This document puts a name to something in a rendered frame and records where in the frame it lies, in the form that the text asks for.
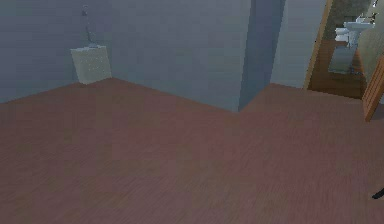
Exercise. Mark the pale green square bin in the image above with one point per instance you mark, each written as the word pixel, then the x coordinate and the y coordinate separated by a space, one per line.
pixel 91 65

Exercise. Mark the white toilet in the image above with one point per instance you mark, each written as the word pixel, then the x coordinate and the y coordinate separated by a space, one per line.
pixel 341 34

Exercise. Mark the white pedestal sink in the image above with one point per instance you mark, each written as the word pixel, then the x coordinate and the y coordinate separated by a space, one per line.
pixel 357 27

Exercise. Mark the black chair leg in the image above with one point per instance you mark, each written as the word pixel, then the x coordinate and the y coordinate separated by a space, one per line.
pixel 378 194

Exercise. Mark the brown wooden room door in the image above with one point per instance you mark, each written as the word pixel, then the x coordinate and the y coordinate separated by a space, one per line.
pixel 374 90

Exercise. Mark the grey bath mat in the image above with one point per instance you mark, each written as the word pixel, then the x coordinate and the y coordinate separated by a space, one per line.
pixel 342 60

